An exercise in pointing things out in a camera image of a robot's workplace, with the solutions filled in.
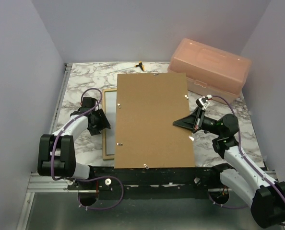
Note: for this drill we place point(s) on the brown frame backing board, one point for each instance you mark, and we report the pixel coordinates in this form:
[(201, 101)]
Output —
[(147, 106)]

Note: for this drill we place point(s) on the white photo paper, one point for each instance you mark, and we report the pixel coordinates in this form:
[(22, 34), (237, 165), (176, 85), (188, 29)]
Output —
[(110, 122)]

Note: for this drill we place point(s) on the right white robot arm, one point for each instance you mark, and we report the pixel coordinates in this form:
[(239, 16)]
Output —
[(263, 194)]

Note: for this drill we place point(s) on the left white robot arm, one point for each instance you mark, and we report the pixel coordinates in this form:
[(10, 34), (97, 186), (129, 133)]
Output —
[(57, 157)]

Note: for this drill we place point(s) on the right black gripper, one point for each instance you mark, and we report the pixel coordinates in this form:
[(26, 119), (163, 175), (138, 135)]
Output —
[(193, 121)]

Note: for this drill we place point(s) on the pink translucent plastic box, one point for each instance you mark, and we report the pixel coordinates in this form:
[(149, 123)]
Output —
[(210, 70)]

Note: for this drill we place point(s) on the wooden picture frame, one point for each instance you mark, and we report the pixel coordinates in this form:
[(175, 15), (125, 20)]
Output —
[(107, 124)]

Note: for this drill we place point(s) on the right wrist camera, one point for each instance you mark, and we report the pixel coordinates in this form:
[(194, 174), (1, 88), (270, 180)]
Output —
[(204, 101)]

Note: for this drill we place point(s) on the yellow black hex key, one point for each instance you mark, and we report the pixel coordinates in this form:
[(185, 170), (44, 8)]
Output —
[(138, 65)]

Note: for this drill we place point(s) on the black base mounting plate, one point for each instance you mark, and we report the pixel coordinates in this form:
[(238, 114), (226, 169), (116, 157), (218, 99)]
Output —
[(156, 183)]

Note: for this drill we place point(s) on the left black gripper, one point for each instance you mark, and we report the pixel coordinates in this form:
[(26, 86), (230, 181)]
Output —
[(103, 124)]

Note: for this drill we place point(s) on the aluminium rail left side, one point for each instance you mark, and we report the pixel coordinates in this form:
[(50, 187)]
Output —
[(68, 67)]

